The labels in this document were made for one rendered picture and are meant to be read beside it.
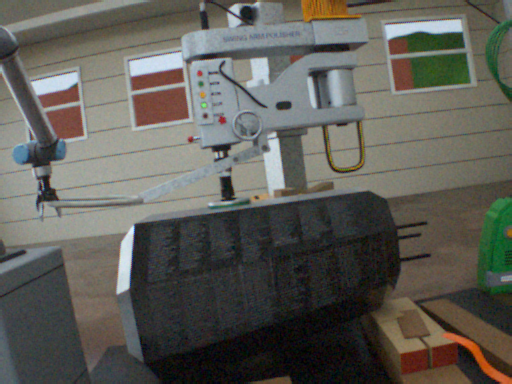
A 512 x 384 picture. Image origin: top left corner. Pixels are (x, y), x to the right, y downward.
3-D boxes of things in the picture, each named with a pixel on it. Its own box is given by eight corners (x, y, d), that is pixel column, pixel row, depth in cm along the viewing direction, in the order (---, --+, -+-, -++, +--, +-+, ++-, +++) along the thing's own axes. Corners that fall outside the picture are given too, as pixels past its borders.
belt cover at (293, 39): (351, 59, 247) (347, 31, 245) (370, 48, 222) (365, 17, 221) (183, 74, 228) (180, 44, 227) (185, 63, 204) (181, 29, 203)
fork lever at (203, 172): (264, 151, 236) (261, 142, 235) (272, 149, 217) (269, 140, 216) (143, 202, 224) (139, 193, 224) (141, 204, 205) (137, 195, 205)
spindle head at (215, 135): (266, 146, 237) (255, 64, 234) (276, 143, 216) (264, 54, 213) (200, 154, 230) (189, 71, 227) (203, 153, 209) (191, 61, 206)
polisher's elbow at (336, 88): (314, 112, 237) (309, 76, 236) (342, 109, 246) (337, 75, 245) (336, 106, 220) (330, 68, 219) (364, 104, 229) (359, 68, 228)
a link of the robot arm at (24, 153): (31, 142, 173) (45, 141, 186) (8, 144, 174) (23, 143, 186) (33, 164, 175) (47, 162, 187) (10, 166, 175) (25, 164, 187)
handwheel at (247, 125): (261, 140, 218) (257, 110, 217) (265, 138, 208) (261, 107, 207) (231, 144, 215) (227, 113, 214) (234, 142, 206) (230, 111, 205)
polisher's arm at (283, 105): (353, 141, 246) (341, 56, 243) (371, 139, 224) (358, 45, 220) (225, 158, 232) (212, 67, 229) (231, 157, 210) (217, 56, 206)
